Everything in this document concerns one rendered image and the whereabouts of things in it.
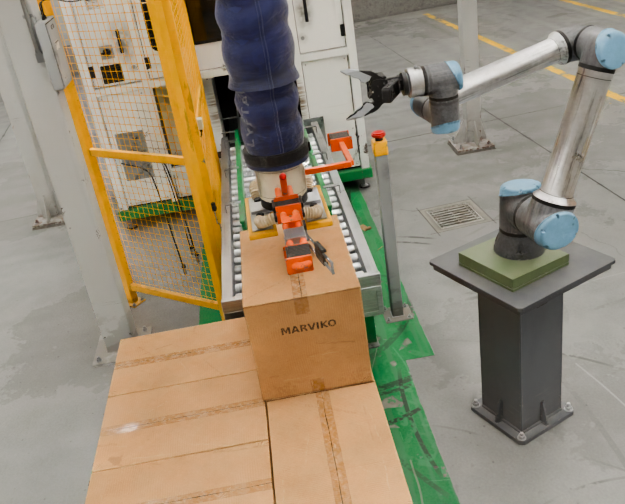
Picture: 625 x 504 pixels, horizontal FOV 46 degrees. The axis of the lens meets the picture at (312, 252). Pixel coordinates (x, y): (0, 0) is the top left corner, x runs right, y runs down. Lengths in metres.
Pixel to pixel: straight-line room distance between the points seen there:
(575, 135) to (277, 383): 1.32
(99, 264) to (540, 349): 2.21
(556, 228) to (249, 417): 1.24
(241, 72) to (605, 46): 1.14
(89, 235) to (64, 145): 0.48
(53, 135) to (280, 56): 1.62
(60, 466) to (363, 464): 1.66
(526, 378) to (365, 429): 0.85
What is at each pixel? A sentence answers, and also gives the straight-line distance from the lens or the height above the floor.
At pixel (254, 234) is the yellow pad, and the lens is 2.50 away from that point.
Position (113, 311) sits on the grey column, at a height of 0.26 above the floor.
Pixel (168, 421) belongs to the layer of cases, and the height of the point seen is 0.54.
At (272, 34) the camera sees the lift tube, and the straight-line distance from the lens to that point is 2.36.
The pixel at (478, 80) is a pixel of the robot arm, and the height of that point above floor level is 1.51.
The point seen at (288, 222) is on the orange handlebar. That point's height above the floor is 1.25.
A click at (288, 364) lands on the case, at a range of 2.60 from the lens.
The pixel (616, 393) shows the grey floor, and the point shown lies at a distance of 3.51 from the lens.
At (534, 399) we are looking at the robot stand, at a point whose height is 0.16.
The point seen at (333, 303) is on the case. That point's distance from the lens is 2.48.
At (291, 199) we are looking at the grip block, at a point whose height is 1.26.
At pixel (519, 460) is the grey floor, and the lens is 3.16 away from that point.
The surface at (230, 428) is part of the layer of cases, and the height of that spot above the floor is 0.54.
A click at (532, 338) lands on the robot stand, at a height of 0.46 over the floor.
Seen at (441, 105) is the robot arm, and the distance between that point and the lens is 2.32.
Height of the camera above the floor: 2.19
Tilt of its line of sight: 27 degrees down
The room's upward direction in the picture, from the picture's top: 9 degrees counter-clockwise
